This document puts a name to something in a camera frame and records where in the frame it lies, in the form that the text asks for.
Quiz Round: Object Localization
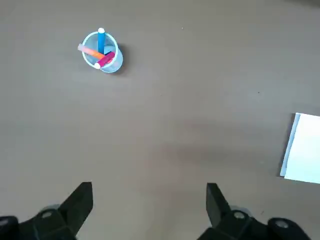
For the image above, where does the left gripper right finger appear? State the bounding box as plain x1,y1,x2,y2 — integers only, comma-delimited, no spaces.
197,182,312,240

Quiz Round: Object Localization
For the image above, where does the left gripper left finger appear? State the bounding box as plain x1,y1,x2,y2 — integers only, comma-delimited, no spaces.
0,181,94,240

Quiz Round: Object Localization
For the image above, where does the white A4 paper sheet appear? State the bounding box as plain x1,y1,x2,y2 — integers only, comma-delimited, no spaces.
279,112,320,185

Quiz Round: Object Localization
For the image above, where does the clear plastic pen cup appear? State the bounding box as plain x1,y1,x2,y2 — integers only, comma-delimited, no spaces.
80,31,124,74

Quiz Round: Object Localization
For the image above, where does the red marker pen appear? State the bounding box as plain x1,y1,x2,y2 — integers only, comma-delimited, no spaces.
94,51,116,70

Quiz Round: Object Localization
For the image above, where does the orange marker pen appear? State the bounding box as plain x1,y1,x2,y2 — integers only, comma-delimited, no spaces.
77,43,106,59

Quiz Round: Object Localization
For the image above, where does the blue marker pen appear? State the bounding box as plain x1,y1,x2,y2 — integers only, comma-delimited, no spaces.
97,27,107,55

